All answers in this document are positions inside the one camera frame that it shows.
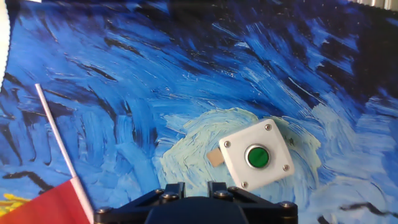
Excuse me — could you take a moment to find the white box green push button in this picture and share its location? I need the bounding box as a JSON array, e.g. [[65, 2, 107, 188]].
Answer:
[[218, 118, 296, 192]]

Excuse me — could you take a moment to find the small wooden block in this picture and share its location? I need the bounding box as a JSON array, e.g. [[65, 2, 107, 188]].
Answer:
[[206, 147, 226, 168]]

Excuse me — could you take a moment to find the Van Gogh painting print cloth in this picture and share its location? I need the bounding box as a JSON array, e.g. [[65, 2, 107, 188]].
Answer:
[[0, 0, 398, 224]]

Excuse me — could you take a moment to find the large red flag white stick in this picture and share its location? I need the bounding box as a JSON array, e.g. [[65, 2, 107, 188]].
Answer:
[[0, 82, 95, 224]]

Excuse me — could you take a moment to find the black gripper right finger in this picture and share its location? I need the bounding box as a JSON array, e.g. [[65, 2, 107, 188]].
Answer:
[[207, 180, 299, 224]]

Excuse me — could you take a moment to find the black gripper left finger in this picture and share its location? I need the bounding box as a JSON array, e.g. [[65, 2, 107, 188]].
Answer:
[[93, 182, 187, 224]]

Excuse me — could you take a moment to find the white glossy sheet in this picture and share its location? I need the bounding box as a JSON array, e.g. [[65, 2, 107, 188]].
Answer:
[[0, 0, 12, 86]]

